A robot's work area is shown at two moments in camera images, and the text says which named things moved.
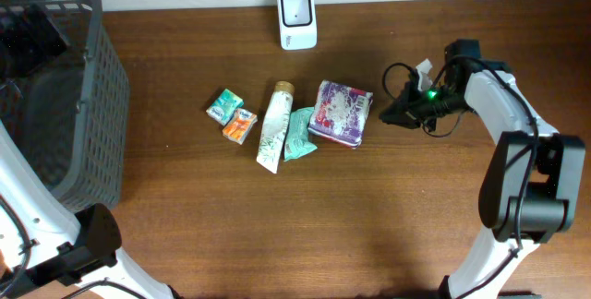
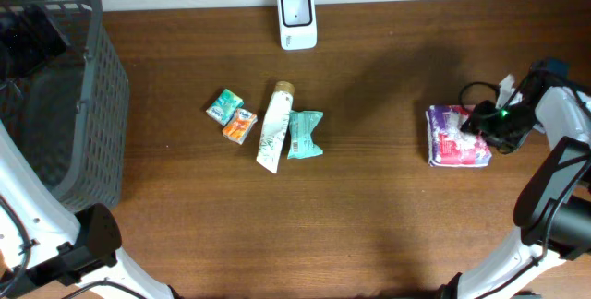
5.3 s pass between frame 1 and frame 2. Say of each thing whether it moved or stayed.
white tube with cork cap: stayed
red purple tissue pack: moved
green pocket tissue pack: stayed
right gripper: moved
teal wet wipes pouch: stayed
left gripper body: stayed
